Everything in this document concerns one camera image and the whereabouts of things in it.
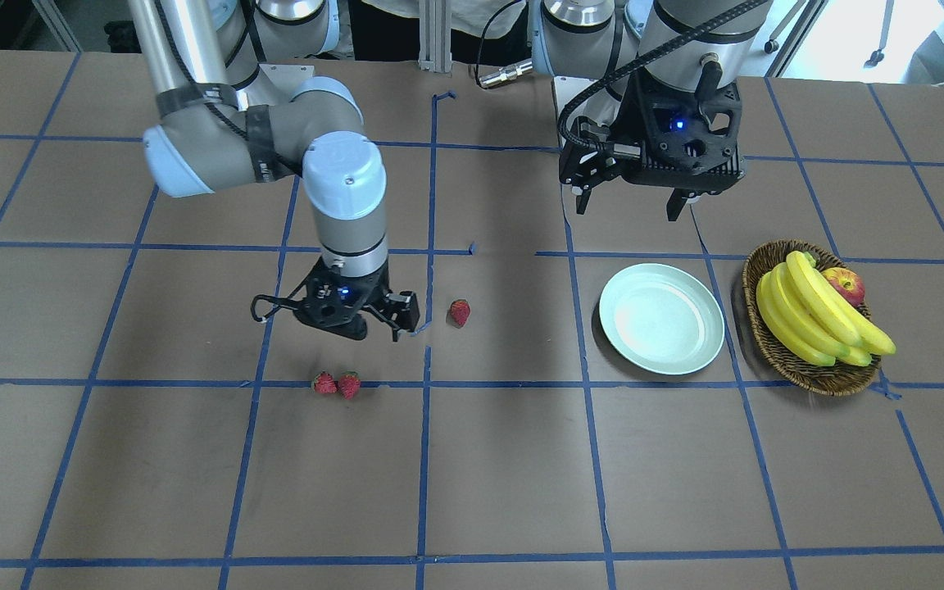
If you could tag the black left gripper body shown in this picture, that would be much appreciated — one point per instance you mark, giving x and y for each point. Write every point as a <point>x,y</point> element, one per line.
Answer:
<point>634,116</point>

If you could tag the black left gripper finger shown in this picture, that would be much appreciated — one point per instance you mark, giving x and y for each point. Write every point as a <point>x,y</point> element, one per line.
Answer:
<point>582,187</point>
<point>676,203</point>

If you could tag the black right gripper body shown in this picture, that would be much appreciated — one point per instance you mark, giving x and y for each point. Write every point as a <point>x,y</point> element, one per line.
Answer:
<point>401,309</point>

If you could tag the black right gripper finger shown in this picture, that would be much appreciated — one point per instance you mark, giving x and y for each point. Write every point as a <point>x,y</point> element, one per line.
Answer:
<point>401,311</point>

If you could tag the strawberry pair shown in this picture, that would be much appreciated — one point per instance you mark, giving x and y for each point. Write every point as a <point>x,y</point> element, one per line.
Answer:
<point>324,383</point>
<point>348,384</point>

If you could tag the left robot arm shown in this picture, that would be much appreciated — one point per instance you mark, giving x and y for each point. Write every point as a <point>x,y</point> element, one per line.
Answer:
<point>694,46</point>

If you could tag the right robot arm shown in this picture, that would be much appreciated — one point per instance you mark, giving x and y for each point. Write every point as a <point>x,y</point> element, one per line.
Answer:
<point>224,124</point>

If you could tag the light green plate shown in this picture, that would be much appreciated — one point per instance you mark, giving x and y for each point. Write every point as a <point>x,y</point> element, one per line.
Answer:
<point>661,319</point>

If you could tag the yellow banana bunch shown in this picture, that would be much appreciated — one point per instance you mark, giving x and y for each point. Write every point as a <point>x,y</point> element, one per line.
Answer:
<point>804,309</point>

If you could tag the red yellow apple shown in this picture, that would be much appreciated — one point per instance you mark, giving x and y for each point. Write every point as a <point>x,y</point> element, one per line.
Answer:
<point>848,283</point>

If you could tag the wicker basket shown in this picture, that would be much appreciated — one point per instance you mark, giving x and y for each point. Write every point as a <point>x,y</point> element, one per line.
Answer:
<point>761,348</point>

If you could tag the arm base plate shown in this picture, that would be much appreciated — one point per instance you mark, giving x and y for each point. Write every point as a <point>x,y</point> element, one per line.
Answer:
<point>578,90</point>
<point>287,77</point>

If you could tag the aluminium frame post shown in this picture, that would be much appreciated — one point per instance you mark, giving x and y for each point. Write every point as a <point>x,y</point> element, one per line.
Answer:
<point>435,36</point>

